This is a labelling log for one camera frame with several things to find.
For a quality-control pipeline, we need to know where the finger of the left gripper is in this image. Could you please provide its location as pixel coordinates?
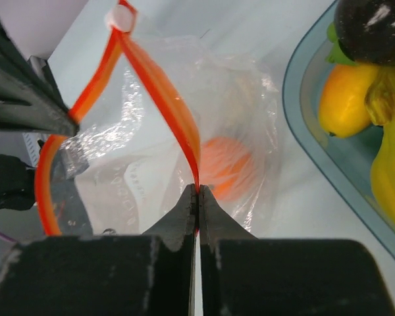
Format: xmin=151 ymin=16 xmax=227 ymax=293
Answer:
xmin=0 ymin=0 xmax=80 ymax=136

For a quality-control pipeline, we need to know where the clear zip top bag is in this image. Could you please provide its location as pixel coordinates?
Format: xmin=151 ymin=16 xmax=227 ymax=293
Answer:
xmin=35 ymin=1 xmax=279 ymax=236

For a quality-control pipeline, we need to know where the yellow mango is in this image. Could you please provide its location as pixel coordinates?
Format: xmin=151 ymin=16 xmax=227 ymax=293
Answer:
xmin=318 ymin=65 xmax=379 ymax=138

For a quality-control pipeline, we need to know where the dark purple mangosteen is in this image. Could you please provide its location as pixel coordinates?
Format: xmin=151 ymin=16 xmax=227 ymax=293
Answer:
xmin=334 ymin=0 xmax=395 ymax=66

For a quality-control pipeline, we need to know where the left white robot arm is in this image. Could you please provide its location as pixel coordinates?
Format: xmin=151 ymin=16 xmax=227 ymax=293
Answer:
xmin=0 ymin=21 xmax=79 ymax=211

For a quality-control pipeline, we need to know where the orange fruit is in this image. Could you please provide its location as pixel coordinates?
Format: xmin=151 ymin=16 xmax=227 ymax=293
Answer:
xmin=199 ymin=136 xmax=257 ymax=201

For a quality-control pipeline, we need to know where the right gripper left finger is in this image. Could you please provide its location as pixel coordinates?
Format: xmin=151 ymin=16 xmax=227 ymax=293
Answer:
xmin=0 ymin=185 xmax=198 ymax=315

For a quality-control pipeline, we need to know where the yellow banana bunch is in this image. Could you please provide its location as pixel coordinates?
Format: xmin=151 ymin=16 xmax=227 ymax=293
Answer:
xmin=365 ymin=66 xmax=395 ymax=224

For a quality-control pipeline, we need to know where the teal plastic fruit tray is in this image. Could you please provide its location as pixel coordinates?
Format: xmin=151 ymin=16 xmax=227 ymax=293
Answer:
xmin=282 ymin=1 xmax=395 ymax=259

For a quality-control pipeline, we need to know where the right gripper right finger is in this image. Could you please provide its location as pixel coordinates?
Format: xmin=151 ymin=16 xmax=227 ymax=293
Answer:
xmin=198 ymin=186 xmax=395 ymax=315

